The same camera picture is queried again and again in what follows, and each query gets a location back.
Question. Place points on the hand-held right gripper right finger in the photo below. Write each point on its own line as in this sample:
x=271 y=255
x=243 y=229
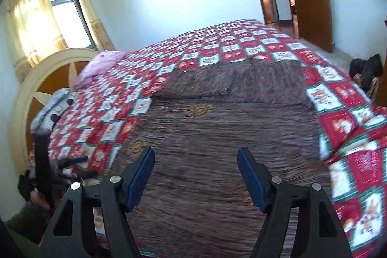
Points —
x=251 y=182

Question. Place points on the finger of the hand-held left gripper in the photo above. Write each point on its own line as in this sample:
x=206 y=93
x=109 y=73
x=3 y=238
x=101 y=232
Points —
x=81 y=177
x=74 y=161

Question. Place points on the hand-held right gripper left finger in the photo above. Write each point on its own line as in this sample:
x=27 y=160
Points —
x=141 y=178

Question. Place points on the brown knitted sweater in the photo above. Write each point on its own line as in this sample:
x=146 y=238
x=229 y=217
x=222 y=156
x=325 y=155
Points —
x=211 y=140

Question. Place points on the pile of dark clothes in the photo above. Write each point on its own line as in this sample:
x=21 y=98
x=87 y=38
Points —
x=367 y=70

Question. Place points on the cream and wood headboard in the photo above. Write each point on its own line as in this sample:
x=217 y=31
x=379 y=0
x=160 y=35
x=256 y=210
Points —
x=33 y=85

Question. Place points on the pink pillow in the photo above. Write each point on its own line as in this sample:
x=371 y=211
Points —
x=96 y=67

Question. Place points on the wide yellow curtain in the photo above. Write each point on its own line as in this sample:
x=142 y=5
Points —
x=30 y=19

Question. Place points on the red checked printed blanket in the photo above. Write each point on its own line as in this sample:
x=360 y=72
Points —
x=242 y=43

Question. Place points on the window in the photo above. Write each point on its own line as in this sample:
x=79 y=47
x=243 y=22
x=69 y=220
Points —
x=69 y=13

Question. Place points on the narrow yellow curtain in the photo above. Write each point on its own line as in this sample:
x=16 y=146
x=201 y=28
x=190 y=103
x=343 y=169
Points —
x=87 y=7

